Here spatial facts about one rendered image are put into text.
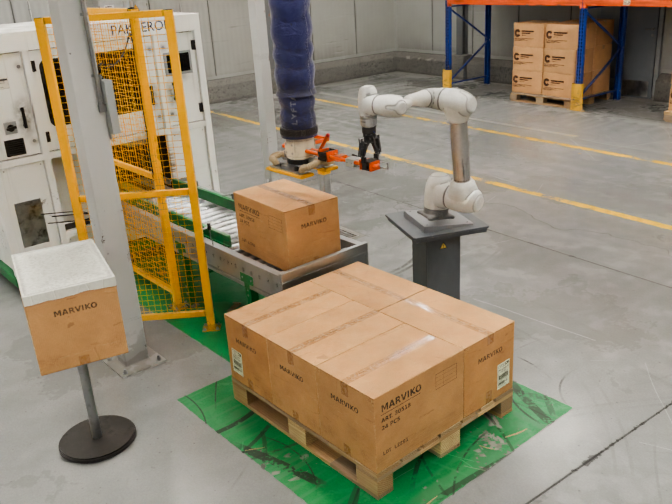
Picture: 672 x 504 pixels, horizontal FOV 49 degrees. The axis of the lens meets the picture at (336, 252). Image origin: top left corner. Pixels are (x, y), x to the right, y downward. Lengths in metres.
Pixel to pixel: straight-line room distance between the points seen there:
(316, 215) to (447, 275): 0.93
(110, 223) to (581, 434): 2.85
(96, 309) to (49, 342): 0.25
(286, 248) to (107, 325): 1.30
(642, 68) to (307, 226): 8.90
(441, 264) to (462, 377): 1.18
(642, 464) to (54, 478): 2.87
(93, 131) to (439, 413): 2.42
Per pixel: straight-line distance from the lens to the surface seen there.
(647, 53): 12.55
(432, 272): 4.64
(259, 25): 7.41
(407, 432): 3.48
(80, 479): 3.99
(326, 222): 4.52
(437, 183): 4.50
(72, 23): 4.27
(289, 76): 4.22
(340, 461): 3.73
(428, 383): 3.46
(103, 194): 4.42
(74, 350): 3.61
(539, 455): 3.84
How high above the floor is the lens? 2.31
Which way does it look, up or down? 22 degrees down
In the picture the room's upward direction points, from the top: 4 degrees counter-clockwise
